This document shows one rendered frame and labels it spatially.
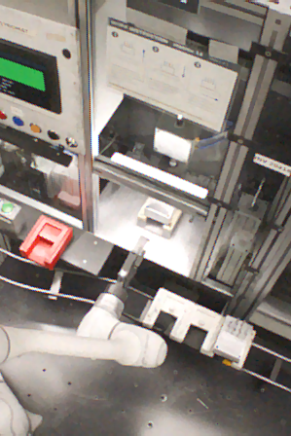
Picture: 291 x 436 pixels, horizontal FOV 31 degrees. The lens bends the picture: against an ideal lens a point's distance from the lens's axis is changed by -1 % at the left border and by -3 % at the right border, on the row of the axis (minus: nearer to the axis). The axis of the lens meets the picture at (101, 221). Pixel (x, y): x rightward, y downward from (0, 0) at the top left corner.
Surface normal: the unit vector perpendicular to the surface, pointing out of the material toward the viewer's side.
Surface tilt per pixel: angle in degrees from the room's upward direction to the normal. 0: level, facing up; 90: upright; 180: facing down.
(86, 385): 0
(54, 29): 90
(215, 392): 0
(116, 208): 0
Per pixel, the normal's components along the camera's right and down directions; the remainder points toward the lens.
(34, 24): -0.46, 0.77
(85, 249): 0.00, -0.51
